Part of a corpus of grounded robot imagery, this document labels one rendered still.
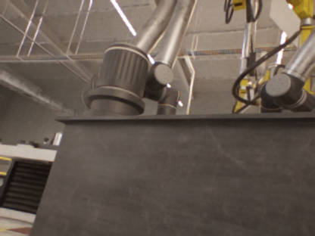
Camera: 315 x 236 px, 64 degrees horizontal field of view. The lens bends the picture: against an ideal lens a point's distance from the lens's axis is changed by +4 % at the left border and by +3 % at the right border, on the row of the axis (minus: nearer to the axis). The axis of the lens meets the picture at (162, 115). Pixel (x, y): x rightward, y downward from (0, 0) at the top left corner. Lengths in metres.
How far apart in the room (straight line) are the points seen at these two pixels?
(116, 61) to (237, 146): 0.61
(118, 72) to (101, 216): 0.53
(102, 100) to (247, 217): 0.64
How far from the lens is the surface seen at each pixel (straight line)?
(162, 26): 1.59
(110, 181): 0.81
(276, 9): 1.75
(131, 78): 1.01
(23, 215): 2.14
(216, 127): 0.67
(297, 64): 1.20
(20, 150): 1.86
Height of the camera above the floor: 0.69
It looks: 18 degrees up
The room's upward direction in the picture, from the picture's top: 10 degrees clockwise
